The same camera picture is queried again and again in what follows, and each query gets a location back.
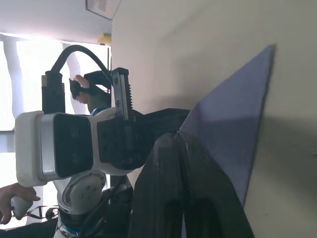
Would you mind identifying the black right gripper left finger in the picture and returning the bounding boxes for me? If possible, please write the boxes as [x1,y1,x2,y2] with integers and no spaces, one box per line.
[128,133,186,238]

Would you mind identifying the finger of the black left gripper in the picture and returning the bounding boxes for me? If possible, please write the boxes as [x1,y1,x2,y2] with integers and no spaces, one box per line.
[112,66,135,122]
[134,107,192,147]

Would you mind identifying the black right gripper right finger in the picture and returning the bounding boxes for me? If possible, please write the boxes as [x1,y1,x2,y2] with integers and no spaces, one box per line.
[178,135,256,238]

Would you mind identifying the purple sheet of paper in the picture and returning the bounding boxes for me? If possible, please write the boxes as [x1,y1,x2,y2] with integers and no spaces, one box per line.
[178,43,277,208]

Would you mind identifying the white handheld controller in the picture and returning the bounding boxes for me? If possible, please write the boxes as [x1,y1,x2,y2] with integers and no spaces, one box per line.
[10,195,34,220]

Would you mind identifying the person's bare hand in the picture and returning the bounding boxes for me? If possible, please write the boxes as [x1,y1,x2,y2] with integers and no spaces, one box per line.
[0,183,41,224]

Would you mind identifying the black VR headset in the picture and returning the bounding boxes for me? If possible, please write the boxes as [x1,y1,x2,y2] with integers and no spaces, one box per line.
[68,70,112,97]

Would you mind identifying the person in grey shirt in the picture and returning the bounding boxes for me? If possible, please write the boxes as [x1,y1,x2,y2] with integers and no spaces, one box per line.
[69,74,112,117]

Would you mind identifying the ceiling light panel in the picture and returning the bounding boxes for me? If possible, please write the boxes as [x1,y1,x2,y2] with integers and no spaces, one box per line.
[85,0,122,21]

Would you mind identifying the black wheeled base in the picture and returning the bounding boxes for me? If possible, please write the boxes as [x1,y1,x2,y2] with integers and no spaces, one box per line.
[26,205,60,222]

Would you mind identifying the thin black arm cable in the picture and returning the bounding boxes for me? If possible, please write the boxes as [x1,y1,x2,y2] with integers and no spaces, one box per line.
[80,176,126,236]

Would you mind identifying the thick black wrist cable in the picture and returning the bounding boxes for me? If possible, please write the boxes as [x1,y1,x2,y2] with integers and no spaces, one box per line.
[41,44,113,115]

